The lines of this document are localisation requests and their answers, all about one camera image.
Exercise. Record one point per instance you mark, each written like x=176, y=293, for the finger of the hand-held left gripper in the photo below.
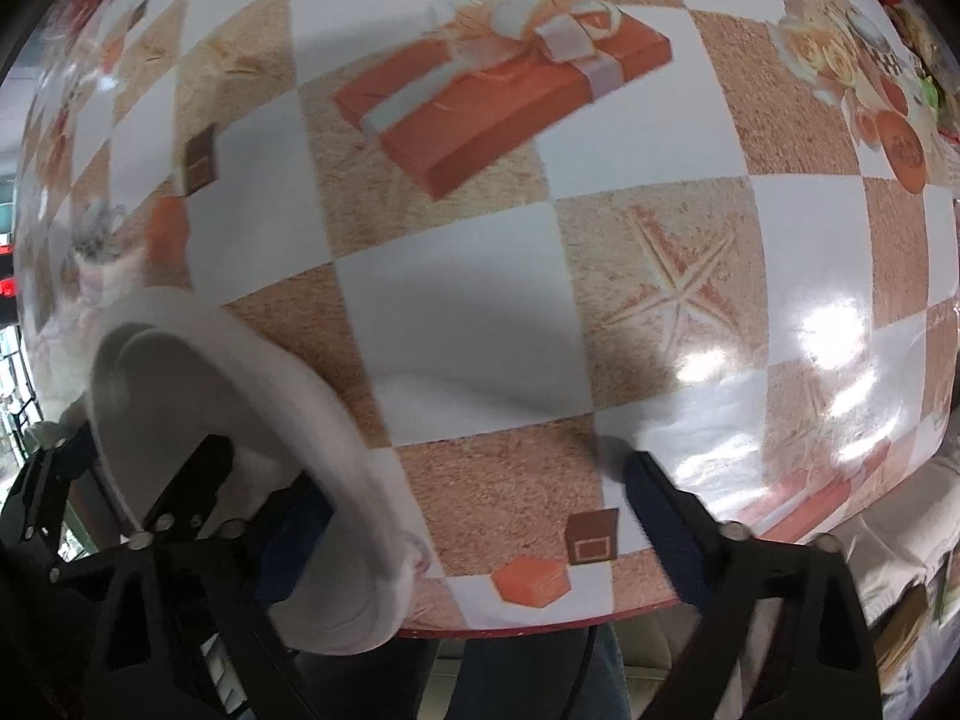
x=195, y=480
x=71, y=454

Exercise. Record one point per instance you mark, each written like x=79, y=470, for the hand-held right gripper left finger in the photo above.
x=289, y=555

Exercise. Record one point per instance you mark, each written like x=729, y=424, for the beige cushion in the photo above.
x=660, y=656

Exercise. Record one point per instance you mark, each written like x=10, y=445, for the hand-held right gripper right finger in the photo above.
x=667, y=532

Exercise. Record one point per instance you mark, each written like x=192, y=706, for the white bowl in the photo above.
x=247, y=405

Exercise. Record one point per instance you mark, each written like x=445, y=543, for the person's blue jeans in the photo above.
x=525, y=675

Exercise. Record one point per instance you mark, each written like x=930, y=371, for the checkered printed tablecloth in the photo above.
x=450, y=300

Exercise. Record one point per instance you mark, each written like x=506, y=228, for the white cloth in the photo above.
x=900, y=540

